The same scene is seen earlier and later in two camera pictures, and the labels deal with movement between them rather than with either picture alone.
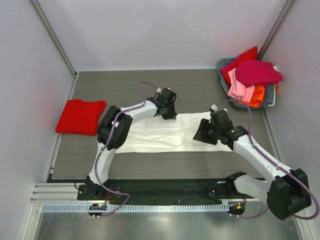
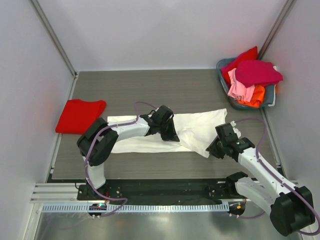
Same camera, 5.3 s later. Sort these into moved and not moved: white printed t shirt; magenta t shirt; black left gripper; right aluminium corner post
Moved: black left gripper
Not moved: right aluminium corner post; white printed t shirt; magenta t shirt
